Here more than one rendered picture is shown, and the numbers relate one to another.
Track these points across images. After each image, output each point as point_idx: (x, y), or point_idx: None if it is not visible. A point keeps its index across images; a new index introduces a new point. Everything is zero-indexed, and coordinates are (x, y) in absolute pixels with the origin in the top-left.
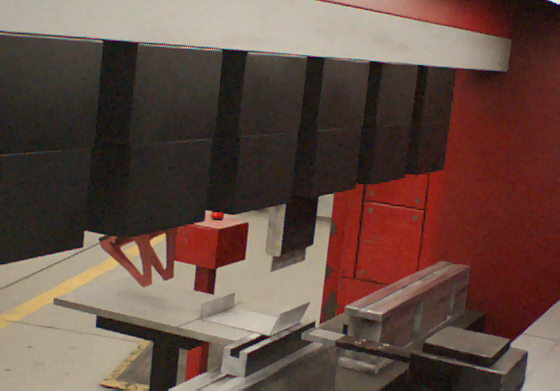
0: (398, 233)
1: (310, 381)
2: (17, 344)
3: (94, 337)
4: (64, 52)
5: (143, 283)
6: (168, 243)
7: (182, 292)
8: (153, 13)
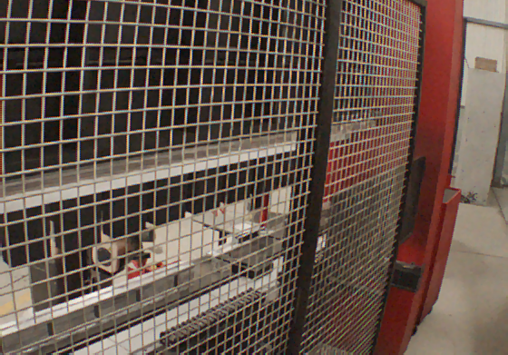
0: None
1: (262, 244)
2: (201, 214)
3: (231, 212)
4: (178, 178)
5: (215, 215)
6: (223, 203)
7: (229, 217)
8: (201, 162)
